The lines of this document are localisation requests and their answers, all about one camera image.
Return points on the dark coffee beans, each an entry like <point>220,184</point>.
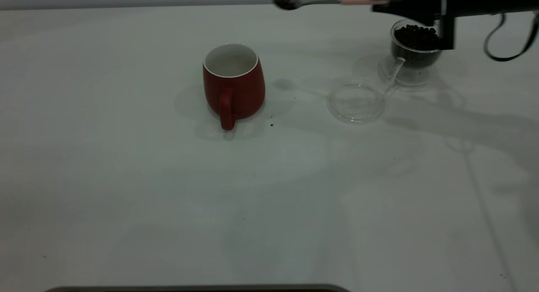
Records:
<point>414,37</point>

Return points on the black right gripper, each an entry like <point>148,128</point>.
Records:
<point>467,1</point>

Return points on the red ceramic mug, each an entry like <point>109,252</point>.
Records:
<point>240,89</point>

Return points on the clear glass saucer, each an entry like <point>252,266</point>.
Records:
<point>421,79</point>

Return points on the small round glass dish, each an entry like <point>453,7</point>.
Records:
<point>356,111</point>

